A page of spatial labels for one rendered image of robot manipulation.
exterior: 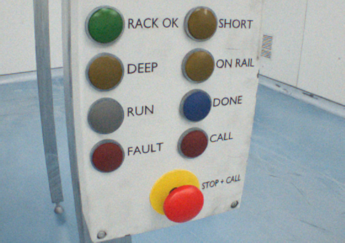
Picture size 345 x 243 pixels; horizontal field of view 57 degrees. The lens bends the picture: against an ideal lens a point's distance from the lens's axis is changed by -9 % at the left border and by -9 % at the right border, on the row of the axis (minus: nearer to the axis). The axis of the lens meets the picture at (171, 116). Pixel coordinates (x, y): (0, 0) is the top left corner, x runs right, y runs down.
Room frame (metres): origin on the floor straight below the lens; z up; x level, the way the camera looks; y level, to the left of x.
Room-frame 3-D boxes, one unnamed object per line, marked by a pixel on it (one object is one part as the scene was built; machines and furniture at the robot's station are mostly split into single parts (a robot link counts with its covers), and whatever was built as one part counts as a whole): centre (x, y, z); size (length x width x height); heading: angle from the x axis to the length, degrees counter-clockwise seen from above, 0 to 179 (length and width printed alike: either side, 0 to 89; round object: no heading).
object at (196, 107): (0.29, -0.02, 0.96); 0.03 x 0.01 x 0.03; 115
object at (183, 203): (0.28, -0.01, 0.87); 0.04 x 0.04 x 0.04; 25
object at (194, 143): (0.29, -0.02, 0.92); 0.03 x 0.01 x 0.03; 115
